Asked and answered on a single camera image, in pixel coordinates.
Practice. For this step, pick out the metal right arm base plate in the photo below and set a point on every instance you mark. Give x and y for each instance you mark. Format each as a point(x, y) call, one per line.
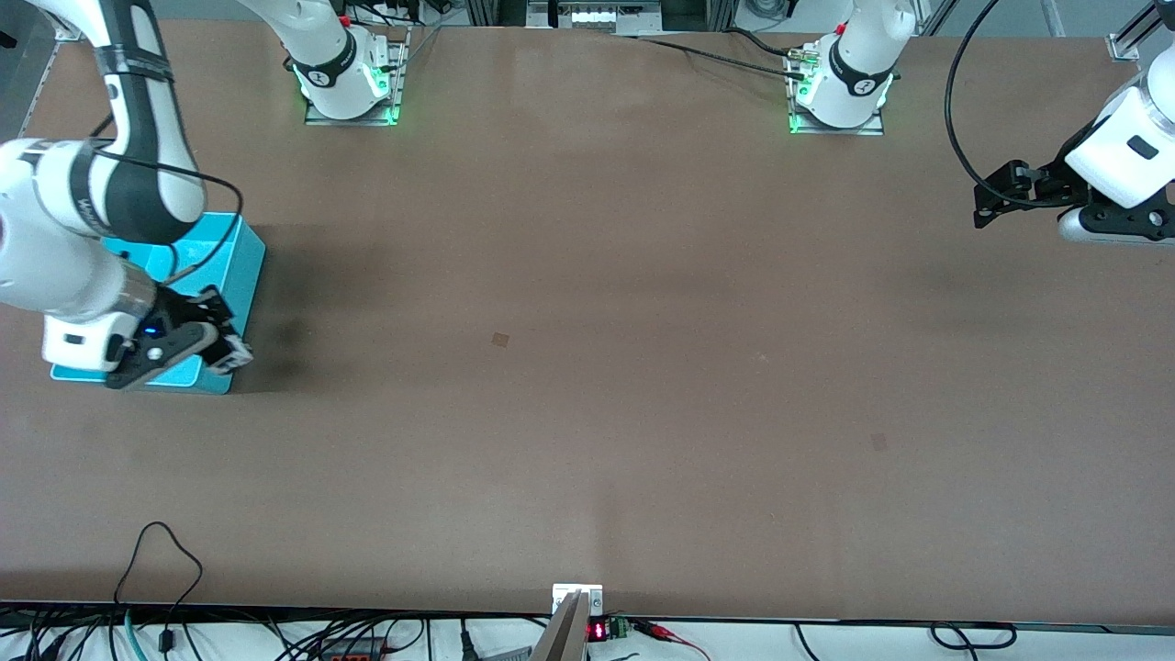
point(400, 73)

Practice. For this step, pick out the cyan plastic bin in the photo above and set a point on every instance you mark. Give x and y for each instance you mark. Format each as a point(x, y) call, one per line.
point(243, 266)

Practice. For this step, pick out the grey aluminium bar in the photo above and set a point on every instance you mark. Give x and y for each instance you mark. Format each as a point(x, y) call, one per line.
point(562, 638)

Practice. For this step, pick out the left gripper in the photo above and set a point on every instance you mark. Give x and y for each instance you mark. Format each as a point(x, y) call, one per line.
point(1064, 180)

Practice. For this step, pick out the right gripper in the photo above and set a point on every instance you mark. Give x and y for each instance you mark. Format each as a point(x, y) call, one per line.
point(184, 310)

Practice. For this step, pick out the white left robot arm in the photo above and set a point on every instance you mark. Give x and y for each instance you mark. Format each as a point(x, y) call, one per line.
point(854, 64)

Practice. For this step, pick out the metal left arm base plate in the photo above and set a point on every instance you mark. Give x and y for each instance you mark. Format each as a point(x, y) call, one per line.
point(835, 131)

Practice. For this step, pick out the metal corner bracket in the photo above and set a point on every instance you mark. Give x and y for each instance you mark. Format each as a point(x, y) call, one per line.
point(1122, 48)
point(66, 34)

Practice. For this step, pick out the white mounting plate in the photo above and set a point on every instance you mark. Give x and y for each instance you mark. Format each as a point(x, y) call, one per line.
point(594, 601)

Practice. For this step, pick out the lit control box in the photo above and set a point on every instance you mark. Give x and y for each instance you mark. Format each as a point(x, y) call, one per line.
point(597, 16)

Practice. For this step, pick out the black power strip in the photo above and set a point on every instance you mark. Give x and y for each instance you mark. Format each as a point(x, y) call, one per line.
point(353, 653)

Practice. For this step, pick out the red LED display module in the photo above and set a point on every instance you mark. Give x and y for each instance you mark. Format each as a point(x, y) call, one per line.
point(606, 630)

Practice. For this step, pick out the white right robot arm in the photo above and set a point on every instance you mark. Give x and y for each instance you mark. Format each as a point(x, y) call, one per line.
point(55, 266)

